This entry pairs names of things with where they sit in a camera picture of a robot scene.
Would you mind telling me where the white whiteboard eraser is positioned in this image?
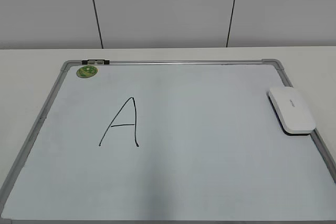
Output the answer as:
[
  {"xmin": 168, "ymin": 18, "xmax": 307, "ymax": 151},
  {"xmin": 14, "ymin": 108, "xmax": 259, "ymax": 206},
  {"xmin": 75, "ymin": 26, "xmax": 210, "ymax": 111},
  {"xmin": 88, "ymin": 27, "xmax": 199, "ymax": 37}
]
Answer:
[{"xmin": 268, "ymin": 87, "xmax": 316, "ymax": 135}]

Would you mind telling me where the green round magnet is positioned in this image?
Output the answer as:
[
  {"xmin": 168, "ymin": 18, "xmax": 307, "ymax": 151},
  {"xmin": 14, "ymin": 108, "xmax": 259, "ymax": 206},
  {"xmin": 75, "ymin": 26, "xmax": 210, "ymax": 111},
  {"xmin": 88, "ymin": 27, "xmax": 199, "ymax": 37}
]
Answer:
[{"xmin": 76, "ymin": 66, "xmax": 98, "ymax": 79}]

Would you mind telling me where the white whiteboard with grey frame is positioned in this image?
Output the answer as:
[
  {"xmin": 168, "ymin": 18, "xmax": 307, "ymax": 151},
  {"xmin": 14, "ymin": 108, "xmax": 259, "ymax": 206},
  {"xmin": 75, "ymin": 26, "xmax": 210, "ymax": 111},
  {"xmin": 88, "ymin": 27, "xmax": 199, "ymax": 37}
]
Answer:
[{"xmin": 1, "ymin": 59, "xmax": 335, "ymax": 223}]

